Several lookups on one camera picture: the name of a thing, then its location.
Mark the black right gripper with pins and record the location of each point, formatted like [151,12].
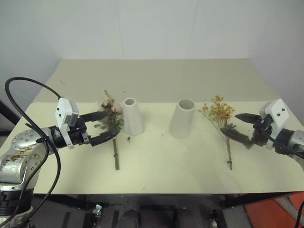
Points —
[260,134]

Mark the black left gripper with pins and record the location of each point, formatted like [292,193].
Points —
[79,134]

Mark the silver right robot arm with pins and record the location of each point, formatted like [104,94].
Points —
[293,142]

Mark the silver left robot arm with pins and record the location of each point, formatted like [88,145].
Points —
[22,152]

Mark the small white faceted vase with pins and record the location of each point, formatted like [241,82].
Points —
[133,117]

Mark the large white round vase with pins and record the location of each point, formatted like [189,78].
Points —
[181,118]

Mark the pink flower bouquet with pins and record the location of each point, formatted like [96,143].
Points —
[112,118]

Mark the orange dried flower bouquet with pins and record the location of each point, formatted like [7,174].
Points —
[221,116]

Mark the red floor mat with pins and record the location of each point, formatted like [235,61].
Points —
[278,209]

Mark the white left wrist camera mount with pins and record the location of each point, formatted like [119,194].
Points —
[66,113]

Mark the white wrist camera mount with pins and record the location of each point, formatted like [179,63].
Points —
[66,113]
[275,118]

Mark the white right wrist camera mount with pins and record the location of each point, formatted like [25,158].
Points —
[275,118]

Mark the black table frame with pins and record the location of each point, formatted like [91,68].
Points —
[152,202]

